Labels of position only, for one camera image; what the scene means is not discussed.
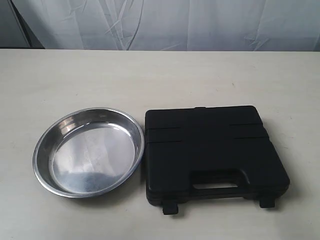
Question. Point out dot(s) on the black plastic tool case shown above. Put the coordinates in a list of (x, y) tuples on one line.
[(210, 153)]

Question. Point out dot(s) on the round stainless steel pan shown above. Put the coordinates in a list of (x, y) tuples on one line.
[(88, 153)]

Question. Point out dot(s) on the white wrinkled backdrop curtain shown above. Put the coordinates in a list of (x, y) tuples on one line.
[(174, 25)]

